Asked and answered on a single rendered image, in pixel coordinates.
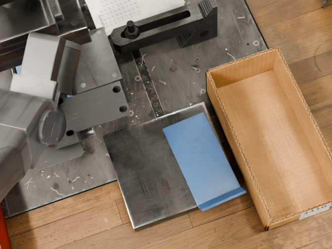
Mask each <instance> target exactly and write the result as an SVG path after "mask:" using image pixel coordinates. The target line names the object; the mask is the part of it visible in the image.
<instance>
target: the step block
mask: <svg viewBox="0 0 332 249"><path fill-rule="evenodd" d="M198 7H199V9H200V12H201V14H202V16H203V18H204V21H203V22H202V23H201V25H200V26H199V28H197V30H195V31H192V32H189V33H186V34H183V35H180V36H177V38H178V40H179V42H180V45H181V47H182V48H185V47H188V46H191V45H194V44H197V43H200V42H203V41H206V40H209V39H212V38H215V37H217V7H218V6H217V4H216V2H215V0H202V1H201V2H200V3H199V4H198Z"/></svg>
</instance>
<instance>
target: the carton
mask: <svg viewBox="0 0 332 249"><path fill-rule="evenodd" d="M206 92H207V94H208V97H209V99H210V101H211V104H212V106H213V108H214V111H215V113H216V116H217V118H218V120H219V123H220V125H221V127H222V130H223V132H224V134H225V137H226V139H227V142H228V144H229V146H230V149H231V151H232V153H233V156H234V158H235V161H236V163H237V165H238V168H239V170H240V172H241V175H242V177H243V179H244V182H245V184H246V187H247V189H248V191H249V194H250V196H251V199H252V201H253V203H254V206H255V208H256V210H257V213H258V215H259V218H260V220H261V222H262V225H263V227H264V229H265V231H269V230H271V229H274V228H277V227H280V226H283V225H285V224H288V223H291V222H294V221H296V220H300V219H303V218H306V217H309V216H311V215H314V214H317V213H320V212H322V211H325V210H328V209H330V208H332V154H331V152H330V150H329V148H328V146H327V144H326V142H325V140H324V138H323V136H322V134H321V132H320V130H319V128H318V126H317V124H316V122H315V120H314V118H313V116H312V114H311V112H310V110H309V108H308V105H307V103H306V101H305V99H304V97H303V95H302V93H301V91H300V89H299V87H298V85H297V83H296V81H295V79H294V77H293V75H292V73H291V71H290V69H289V67H288V65H287V63H286V61H285V59H284V57H283V55H282V53H281V51H280V49H279V47H278V46H276V47H273V48H270V49H267V50H264V51H261V52H258V53H255V54H253V55H250V56H247V57H244V58H241V59H238V60H235V61H232V62H229V63H226V64H223V65H220V66H217V67H214V68H211V69H208V70H206Z"/></svg>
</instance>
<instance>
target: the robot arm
mask: <svg viewBox="0 0 332 249"><path fill-rule="evenodd" d="M81 49H82V46H81V45H80V44H78V43H75V42H72V41H69V40H66V39H64V38H62V37H58V36H53V35H47V34H42V33H37V32H30V33H29V35H28V39H27V43H26V48H25V52H24V57H23V61H22V66H21V70H20V74H17V73H14V74H13V77H12V81H11V85H10V90H7V89H2V88H0V203H1V201H2V200H3V199H4V197H5V196H6V195H7V193H8V192H9V191H10V190H11V189H12V187H13V186H14V185H15V184H16V183H17V182H18V181H20V180H21V179H22V178H23V177H24V176H25V175H26V173H27V171H28V169H34V168H35V169H37V170H40V169H43V168H46V167H49V166H53V165H56V164H59V163H62V162H65V161H68V160H71V159H74V158H77V157H80V156H81V155H83V150H84V146H83V142H82V138H81V135H80V132H79V131H81V130H85V129H89V128H92V127H95V126H98V125H101V124H104V123H107V122H110V121H114V120H117V119H120V118H123V117H127V116H130V111H129V108H128V104H127V101H126V98H125V94H124V91H123V89H122V86H121V83H120V81H118V82H115V83H111V84H108V85H105V86H102V87H99V88H96V89H93V90H89V91H86V92H83V93H80V94H77V95H74V96H71V97H68V96H67V95H72V90H73V86H74V81H75V77H76V72H77V68H78V63H79V59H80V54H81Z"/></svg>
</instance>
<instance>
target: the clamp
mask: <svg viewBox="0 0 332 249"><path fill-rule="evenodd" d="M203 21H204V18H203V16H202V14H201V12H200V9H199V7H198V5H197V3H196V2H193V3H190V4H187V5H184V6H181V7H178V8H175V9H172V10H169V11H166V12H163V13H160V14H157V15H154V16H151V17H148V18H145V19H142V20H139V21H136V22H133V21H132V20H129V21H127V23H126V25H124V26H121V27H118V28H115V29H113V31H112V32H111V34H110V36H111V40H112V43H113V46H114V49H115V50H116V51H117V52H119V53H120V54H122V55H123V54H126V53H129V52H132V51H133V54H134V57H135V58H137V59H138V58H140V56H141V54H140V49H141V48H144V47H147V46H150V45H153V44H156V43H159V42H162V41H165V40H168V39H171V38H174V37H177V36H180V35H183V34H186V33H189V32H192V31H195V30H197V28H199V26H200V25H201V23H202V22H203Z"/></svg>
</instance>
